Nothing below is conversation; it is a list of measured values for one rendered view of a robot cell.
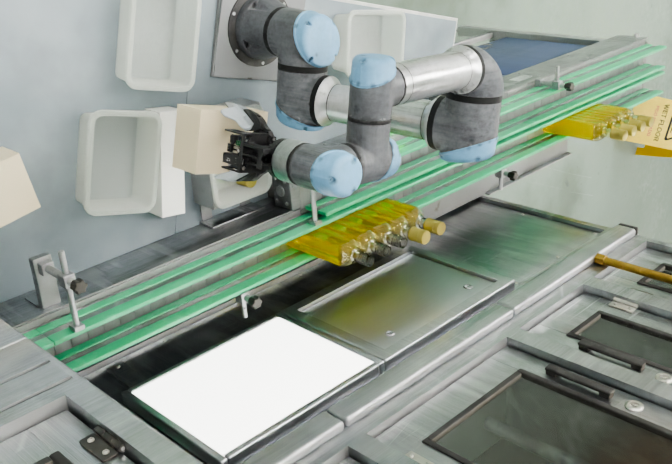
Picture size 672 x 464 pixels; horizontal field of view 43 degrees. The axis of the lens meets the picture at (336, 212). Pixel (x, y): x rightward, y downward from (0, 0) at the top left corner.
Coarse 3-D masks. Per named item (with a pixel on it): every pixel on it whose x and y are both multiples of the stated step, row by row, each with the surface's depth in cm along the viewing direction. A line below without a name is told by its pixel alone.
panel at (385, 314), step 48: (336, 288) 211; (384, 288) 210; (432, 288) 208; (480, 288) 207; (240, 336) 193; (336, 336) 190; (384, 336) 189; (432, 336) 189; (144, 384) 177; (288, 432) 163
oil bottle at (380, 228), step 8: (352, 216) 213; (360, 216) 213; (368, 216) 213; (360, 224) 209; (368, 224) 208; (376, 224) 208; (384, 224) 208; (376, 232) 205; (384, 232) 206; (392, 232) 208; (384, 240) 206
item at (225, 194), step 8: (256, 104) 201; (264, 176) 210; (216, 184) 198; (224, 184) 209; (232, 184) 211; (256, 184) 211; (264, 184) 210; (216, 192) 199; (224, 192) 207; (232, 192) 207; (240, 192) 207; (248, 192) 207; (256, 192) 207; (264, 192) 209; (216, 200) 199; (224, 200) 203; (232, 200) 203; (240, 200) 204; (224, 208) 202
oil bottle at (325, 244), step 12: (324, 228) 208; (300, 240) 209; (312, 240) 205; (324, 240) 202; (336, 240) 201; (348, 240) 201; (312, 252) 207; (324, 252) 203; (336, 252) 200; (348, 252) 198; (336, 264) 202; (348, 264) 200
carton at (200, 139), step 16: (192, 112) 158; (208, 112) 157; (256, 112) 165; (176, 128) 161; (192, 128) 158; (208, 128) 158; (224, 128) 160; (240, 128) 163; (176, 144) 162; (192, 144) 158; (208, 144) 159; (224, 144) 161; (176, 160) 162; (192, 160) 158; (208, 160) 159
